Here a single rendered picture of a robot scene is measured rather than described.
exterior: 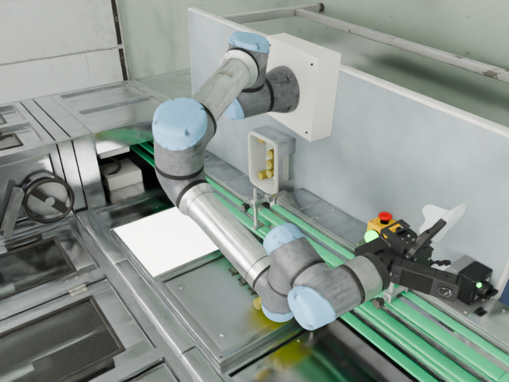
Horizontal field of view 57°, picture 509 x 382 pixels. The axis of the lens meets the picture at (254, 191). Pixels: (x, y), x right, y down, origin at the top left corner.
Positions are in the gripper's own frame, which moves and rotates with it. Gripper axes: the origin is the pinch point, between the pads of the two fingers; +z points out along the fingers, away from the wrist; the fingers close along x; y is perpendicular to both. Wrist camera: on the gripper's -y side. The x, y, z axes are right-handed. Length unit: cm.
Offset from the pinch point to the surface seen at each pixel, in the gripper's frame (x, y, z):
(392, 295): 34.4, 15.2, 1.5
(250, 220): 53, 80, -7
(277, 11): 8, 157, 55
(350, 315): 55, 28, -1
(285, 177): 41, 81, 10
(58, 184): 54, 151, -66
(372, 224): 32, 37, 13
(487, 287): 30.2, 2.3, 19.6
